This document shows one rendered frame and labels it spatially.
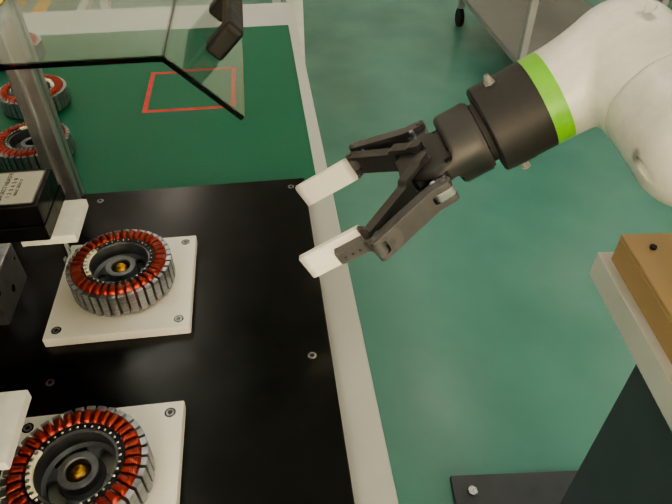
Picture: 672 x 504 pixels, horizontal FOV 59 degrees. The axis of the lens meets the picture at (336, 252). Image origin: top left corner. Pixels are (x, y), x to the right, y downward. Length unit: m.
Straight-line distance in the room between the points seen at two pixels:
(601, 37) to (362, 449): 0.43
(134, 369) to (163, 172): 0.38
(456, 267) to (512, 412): 0.52
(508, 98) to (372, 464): 0.36
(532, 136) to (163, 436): 0.44
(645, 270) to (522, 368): 0.92
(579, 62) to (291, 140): 0.52
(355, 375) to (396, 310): 1.09
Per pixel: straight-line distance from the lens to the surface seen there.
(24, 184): 0.65
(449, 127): 0.60
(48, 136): 0.82
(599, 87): 0.59
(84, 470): 0.55
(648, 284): 0.76
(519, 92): 0.59
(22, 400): 0.51
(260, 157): 0.94
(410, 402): 1.52
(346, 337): 0.66
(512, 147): 0.59
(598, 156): 2.54
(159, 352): 0.65
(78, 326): 0.68
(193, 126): 1.04
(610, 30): 0.60
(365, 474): 0.57
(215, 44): 0.56
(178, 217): 0.81
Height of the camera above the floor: 1.26
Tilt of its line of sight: 42 degrees down
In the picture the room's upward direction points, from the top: straight up
